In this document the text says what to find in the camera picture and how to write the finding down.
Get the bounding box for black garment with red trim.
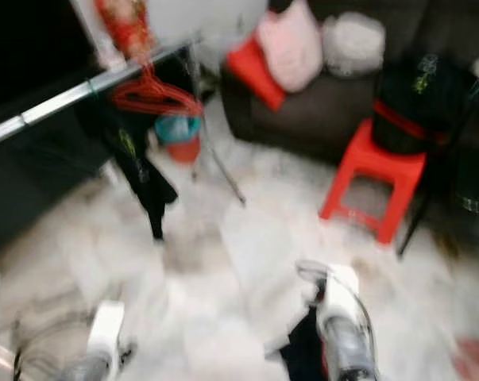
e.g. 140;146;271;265
279;310;326;381

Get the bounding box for chrome clothes rack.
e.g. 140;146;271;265
0;44;246;207

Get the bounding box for black garment with green logo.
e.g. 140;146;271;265
104;119;180;241

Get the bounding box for orange bin with teal liner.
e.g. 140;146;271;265
153;115;204;165

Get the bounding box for red and gold statue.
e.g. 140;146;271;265
96;0;153;64

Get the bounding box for red cushion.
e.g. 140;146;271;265
227;33;286;112

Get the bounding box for pink cat face cushion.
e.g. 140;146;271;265
257;0;323;92

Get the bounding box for dark grey sofa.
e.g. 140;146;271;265
219;0;479;171

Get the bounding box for red plastic stool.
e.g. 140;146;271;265
319;119;429;245

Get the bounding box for black red clothes pile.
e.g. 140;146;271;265
373;54;470;156

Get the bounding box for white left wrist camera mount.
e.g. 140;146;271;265
88;302;125;366

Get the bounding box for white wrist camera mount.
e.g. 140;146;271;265
88;302;125;366
319;266;359;322

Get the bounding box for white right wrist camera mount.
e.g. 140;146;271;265
319;266;359;322

